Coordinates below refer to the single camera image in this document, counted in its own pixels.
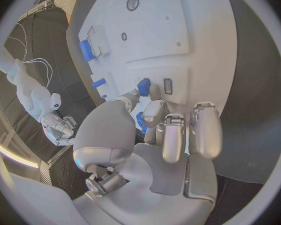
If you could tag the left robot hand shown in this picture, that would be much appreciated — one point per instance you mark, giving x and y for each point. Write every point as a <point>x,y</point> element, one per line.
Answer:
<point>140,172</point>

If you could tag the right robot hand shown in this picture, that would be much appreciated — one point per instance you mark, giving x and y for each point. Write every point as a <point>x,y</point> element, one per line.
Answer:
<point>58,127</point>

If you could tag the blue block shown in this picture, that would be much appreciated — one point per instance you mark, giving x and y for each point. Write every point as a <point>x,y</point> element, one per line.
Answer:
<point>144,87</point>

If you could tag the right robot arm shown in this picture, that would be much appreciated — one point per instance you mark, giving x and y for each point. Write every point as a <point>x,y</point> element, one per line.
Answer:
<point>28,86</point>

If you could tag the white task board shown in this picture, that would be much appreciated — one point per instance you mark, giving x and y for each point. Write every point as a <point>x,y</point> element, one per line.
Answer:
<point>154,41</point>

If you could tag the blue gear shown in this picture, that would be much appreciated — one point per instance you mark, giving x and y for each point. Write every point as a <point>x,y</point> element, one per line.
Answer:
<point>139,121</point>

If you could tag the small blue peg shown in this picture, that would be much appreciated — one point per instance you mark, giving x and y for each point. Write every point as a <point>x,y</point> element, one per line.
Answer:
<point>104,97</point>

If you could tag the blue rectangular plug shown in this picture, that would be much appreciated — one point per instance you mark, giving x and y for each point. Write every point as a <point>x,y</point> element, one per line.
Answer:
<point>86,50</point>

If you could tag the desk with equipment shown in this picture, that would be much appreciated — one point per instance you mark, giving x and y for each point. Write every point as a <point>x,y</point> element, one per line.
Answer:
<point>40,5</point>

